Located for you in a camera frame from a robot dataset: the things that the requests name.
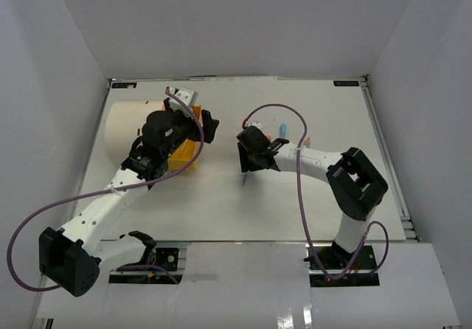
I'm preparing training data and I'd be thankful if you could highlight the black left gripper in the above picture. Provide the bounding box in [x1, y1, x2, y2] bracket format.
[162, 98, 218, 159]

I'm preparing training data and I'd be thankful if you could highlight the yellow bottom drawer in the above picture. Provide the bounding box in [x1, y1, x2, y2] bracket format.
[168, 105, 202, 172]

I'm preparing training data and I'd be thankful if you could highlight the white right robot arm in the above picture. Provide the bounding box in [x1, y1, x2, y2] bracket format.
[237, 126, 389, 269]

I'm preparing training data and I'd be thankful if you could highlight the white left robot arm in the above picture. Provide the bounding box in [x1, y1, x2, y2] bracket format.
[38, 98, 220, 297]

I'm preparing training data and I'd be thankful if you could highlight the light blue highlighter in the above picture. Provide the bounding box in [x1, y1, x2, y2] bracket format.
[280, 123, 287, 139]

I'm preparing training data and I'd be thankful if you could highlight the white round drawer organizer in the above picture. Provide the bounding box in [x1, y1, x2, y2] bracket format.
[104, 100, 163, 167]

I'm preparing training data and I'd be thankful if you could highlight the black label sticker left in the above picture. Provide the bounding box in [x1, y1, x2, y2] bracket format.
[111, 82, 137, 89]

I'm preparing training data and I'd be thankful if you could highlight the black label sticker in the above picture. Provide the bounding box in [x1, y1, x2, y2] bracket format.
[111, 82, 137, 89]
[333, 80, 360, 87]

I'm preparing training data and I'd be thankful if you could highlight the black label sticker right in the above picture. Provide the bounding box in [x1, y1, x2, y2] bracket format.
[333, 80, 360, 87]

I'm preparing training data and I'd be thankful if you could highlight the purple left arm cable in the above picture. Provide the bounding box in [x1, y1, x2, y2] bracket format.
[6, 89, 206, 293]

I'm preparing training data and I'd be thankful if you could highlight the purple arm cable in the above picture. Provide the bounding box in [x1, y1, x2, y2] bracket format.
[6, 89, 206, 293]
[243, 103, 390, 282]

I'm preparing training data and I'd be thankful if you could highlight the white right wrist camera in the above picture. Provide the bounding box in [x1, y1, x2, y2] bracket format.
[242, 120, 263, 131]

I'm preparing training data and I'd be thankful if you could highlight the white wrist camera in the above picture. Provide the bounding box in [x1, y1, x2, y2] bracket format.
[166, 87, 198, 110]
[242, 120, 263, 131]

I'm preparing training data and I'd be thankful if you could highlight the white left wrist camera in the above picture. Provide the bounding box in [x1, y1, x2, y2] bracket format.
[166, 87, 198, 110]

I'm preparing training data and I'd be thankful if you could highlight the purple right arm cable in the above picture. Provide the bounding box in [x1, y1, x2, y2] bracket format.
[243, 103, 390, 282]

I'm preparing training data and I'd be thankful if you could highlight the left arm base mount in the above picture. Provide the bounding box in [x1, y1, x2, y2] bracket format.
[108, 243, 187, 285]

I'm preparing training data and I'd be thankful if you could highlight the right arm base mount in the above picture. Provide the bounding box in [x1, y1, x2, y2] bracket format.
[303, 246, 380, 288]

